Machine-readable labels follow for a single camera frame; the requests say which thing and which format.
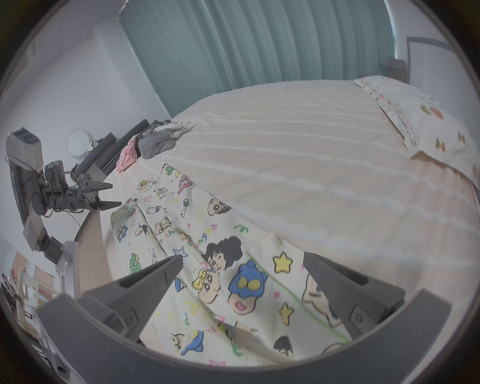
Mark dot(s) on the pink garment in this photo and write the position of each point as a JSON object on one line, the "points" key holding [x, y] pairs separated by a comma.
{"points": [[125, 159]]}

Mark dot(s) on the grey bedside table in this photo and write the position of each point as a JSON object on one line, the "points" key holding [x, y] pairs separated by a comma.
{"points": [[397, 69]]}

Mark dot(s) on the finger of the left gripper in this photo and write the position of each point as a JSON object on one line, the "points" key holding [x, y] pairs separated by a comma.
{"points": [[95, 184], [105, 206]]}

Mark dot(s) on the white printed pyjama top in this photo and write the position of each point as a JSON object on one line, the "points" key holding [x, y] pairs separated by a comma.
{"points": [[225, 270]]}

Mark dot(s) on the black garment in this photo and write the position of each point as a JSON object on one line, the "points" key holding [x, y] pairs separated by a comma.
{"points": [[138, 146]]}

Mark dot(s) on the white garment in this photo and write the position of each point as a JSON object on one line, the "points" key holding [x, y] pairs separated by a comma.
{"points": [[172, 129]]}

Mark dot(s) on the bed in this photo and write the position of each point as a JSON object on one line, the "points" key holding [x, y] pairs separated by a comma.
{"points": [[300, 142]]}

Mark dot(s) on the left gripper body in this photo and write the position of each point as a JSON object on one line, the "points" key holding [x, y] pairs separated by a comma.
{"points": [[80, 198]]}

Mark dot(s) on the blue-green curtain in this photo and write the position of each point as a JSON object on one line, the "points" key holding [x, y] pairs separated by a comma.
{"points": [[168, 56], [300, 37]]}

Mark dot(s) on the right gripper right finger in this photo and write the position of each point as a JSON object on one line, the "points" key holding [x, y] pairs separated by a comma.
{"points": [[348, 296]]}

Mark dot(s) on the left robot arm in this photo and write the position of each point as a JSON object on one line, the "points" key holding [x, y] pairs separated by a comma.
{"points": [[24, 150]]}

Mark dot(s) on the black chest of drawers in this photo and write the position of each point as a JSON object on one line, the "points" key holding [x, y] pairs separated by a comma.
{"points": [[107, 144]]}

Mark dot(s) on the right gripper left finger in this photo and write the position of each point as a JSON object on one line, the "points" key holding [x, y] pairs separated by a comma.
{"points": [[131, 300]]}

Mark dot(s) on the white printed pillow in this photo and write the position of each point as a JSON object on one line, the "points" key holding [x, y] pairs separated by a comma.
{"points": [[431, 123]]}

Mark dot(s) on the grey garment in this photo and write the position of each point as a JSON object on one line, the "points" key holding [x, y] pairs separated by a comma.
{"points": [[157, 146]]}

